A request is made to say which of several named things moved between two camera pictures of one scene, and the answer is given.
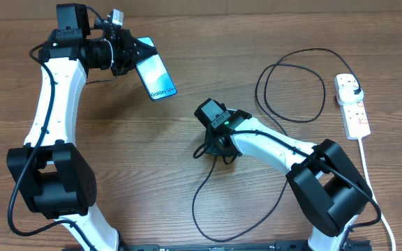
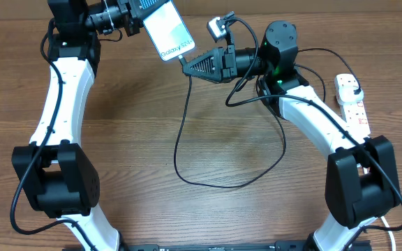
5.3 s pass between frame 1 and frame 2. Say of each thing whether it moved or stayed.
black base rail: stayed
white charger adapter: stayed
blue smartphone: moved
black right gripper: moved
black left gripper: moved
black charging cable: moved
